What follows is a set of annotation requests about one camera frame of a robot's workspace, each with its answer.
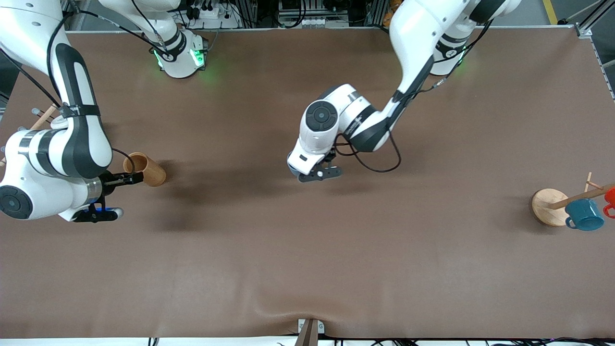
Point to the brown cylindrical holder cup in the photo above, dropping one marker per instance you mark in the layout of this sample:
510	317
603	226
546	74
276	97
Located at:
153	174

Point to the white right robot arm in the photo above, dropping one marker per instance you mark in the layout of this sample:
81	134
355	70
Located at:
81	139

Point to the wooden mug tree stand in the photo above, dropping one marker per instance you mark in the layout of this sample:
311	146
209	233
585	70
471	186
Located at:
547	206

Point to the white power strip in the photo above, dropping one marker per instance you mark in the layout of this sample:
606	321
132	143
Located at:
214	17

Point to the teal ceramic mug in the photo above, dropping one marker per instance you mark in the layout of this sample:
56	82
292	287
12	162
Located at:
584	215

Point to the aluminium frame profile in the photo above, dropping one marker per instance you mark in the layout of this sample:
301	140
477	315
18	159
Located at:
588	21

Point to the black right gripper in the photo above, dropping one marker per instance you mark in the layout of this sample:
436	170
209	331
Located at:
112	183

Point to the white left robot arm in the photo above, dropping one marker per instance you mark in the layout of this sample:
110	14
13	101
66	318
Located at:
418	38

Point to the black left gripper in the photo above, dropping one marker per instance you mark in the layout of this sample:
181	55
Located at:
329	157

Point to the red ceramic mug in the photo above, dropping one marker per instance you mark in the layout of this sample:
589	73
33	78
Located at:
610	199

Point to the bag of orange bread rolls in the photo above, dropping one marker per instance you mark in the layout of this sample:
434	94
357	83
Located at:
390	14

